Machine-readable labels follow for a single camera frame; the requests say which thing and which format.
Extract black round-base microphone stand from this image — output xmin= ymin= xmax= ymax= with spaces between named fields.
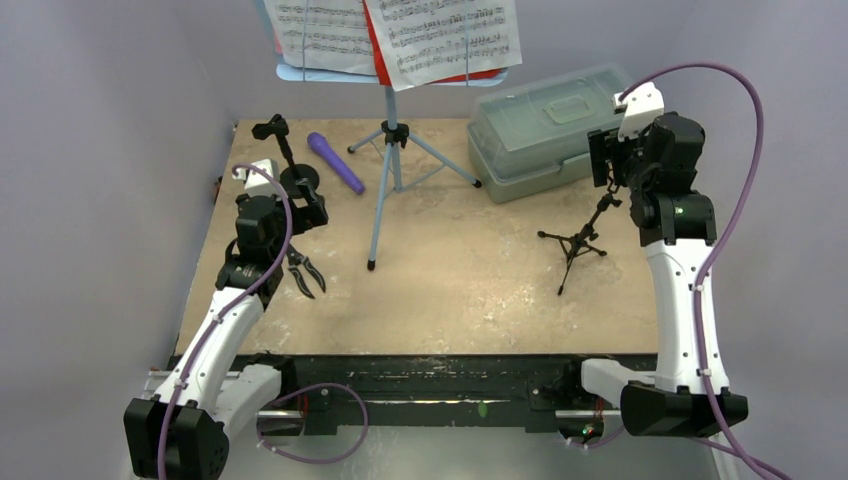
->
xmin=251 ymin=114 xmax=320 ymax=199

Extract purple toy microphone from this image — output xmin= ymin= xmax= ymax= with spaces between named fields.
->
xmin=307 ymin=132 xmax=366 ymax=195

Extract black tripod microphone stand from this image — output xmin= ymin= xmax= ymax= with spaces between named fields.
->
xmin=537 ymin=186 xmax=623 ymax=296

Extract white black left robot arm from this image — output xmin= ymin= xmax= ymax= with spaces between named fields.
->
xmin=123 ymin=187 xmax=329 ymax=479

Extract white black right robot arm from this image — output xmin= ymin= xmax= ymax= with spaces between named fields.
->
xmin=561 ymin=112 xmax=749 ymax=438

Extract black pliers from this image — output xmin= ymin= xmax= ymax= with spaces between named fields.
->
xmin=286 ymin=245 xmax=327 ymax=299

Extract translucent green storage box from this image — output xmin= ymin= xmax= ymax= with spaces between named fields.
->
xmin=466 ymin=63 xmax=632 ymax=204

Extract light blue music stand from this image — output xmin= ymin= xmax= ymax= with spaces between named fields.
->
xmin=251 ymin=0 xmax=510 ymax=272

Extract red folder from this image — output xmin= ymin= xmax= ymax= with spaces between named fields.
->
xmin=362 ymin=1 xmax=507 ymax=87

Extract left sheet music page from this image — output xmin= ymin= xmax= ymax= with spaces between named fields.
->
xmin=262 ymin=0 xmax=376 ymax=76

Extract sheet music page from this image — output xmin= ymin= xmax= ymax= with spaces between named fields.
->
xmin=365 ymin=0 xmax=522 ymax=92
xmin=262 ymin=0 xmax=376 ymax=76

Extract right sheet music page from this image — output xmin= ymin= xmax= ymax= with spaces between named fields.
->
xmin=365 ymin=0 xmax=522 ymax=92

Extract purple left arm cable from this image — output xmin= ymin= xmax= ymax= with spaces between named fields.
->
xmin=155 ymin=163 xmax=295 ymax=480

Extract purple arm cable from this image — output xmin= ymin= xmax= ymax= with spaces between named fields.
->
xmin=619 ymin=62 xmax=790 ymax=480
xmin=155 ymin=163 xmax=295 ymax=480

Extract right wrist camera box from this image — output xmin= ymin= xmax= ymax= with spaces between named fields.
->
xmin=612 ymin=82 xmax=665 ymax=143

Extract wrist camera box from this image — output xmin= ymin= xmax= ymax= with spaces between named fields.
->
xmin=612 ymin=82 xmax=665 ymax=143
xmin=232 ymin=158 xmax=280 ymax=197

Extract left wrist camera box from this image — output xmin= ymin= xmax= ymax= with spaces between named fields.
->
xmin=232 ymin=158 xmax=280 ymax=197

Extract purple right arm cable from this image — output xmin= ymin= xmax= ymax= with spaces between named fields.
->
xmin=619 ymin=62 xmax=790 ymax=480

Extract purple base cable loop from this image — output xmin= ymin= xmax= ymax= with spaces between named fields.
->
xmin=254 ymin=382 xmax=370 ymax=466

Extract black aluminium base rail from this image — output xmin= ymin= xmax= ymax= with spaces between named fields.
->
xmin=233 ymin=352 xmax=613 ymax=436

